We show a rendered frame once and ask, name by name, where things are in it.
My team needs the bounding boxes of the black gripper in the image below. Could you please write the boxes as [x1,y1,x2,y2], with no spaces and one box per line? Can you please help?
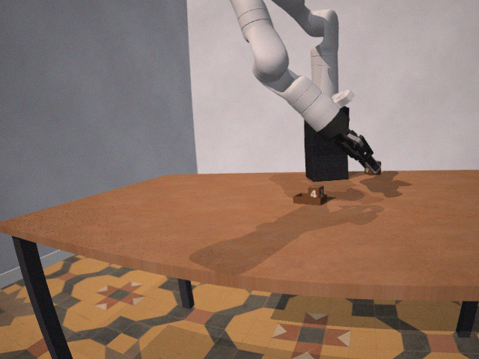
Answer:
[317,108,381,174]

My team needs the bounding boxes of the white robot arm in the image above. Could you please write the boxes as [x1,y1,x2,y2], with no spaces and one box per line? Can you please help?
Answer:
[230,0,355,132]

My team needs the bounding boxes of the brown rectangular tray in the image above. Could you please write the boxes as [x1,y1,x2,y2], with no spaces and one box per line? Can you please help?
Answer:
[293,193,327,206]

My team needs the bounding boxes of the brown digit cube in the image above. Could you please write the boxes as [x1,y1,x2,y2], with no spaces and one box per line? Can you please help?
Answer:
[364,161,381,175]
[308,185,324,198]

